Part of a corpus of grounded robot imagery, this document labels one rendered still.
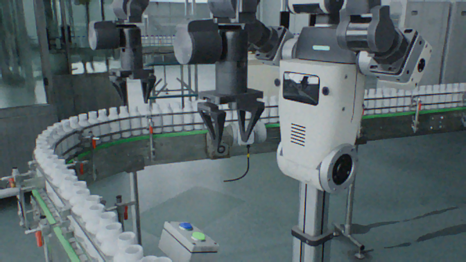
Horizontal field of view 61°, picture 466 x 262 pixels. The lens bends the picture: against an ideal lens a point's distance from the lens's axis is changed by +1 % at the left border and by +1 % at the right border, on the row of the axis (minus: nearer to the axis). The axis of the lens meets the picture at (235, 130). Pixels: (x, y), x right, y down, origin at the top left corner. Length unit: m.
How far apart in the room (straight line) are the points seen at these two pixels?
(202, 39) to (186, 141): 1.66
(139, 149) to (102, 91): 3.75
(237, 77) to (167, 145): 1.60
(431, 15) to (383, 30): 5.85
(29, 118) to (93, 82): 2.22
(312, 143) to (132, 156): 1.28
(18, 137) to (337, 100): 3.11
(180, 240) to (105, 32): 0.54
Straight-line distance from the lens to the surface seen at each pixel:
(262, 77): 4.80
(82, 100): 5.86
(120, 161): 2.19
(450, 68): 7.18
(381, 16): 0.92
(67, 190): 1.25
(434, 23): 6.83
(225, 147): 2.19
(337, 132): 1.14
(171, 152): 2.26
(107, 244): 0.95
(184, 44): 0.63
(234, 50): 0.66
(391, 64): 1.03
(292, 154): 1.21
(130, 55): 1.06
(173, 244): 0.99
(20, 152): 3.85
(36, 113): 3.79
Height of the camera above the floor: 1.61
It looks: 16 degrees down
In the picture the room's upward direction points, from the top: straight up
